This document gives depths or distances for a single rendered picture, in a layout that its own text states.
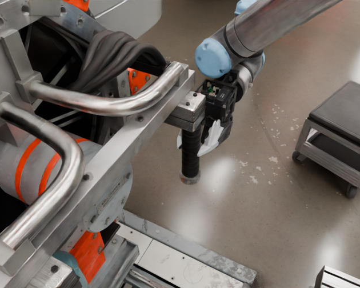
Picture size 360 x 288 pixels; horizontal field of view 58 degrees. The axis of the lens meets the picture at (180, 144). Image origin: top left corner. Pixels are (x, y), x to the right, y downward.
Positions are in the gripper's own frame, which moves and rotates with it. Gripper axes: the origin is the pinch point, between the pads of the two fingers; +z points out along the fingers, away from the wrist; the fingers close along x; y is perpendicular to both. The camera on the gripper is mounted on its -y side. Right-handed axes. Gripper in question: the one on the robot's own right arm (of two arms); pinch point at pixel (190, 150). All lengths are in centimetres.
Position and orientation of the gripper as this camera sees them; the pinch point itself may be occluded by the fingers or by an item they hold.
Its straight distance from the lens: 62.9
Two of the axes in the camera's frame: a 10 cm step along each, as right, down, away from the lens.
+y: 0.0, -7.1, -7.1
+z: -4.6, 6.3, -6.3
